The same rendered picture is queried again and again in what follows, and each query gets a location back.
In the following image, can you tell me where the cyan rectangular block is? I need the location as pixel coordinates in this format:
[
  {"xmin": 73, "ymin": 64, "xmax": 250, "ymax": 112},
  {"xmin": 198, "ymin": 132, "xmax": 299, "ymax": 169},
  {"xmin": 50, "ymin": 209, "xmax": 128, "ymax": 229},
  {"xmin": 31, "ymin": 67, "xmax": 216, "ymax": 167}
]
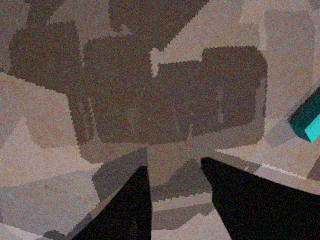
[{"xmin": 289, "ymin": 92, "xmax": 320, "ymax": 143}]

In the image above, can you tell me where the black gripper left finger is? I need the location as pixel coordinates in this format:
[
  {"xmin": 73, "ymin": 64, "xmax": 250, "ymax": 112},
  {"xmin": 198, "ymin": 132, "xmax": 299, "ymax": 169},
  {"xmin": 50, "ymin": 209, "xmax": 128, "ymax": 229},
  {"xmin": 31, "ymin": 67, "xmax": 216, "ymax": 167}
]
[{"xmin": 71, "ymin": 167, "xmax": 152, "ymax": 240}]

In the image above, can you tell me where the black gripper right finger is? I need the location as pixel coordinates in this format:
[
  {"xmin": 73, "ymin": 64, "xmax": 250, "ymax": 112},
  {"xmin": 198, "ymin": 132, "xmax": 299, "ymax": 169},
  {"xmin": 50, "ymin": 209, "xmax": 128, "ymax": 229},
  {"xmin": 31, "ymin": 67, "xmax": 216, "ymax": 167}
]
[{"xmin": 200, "ymin": 157, "xmax": 320, "ymax": 240}]

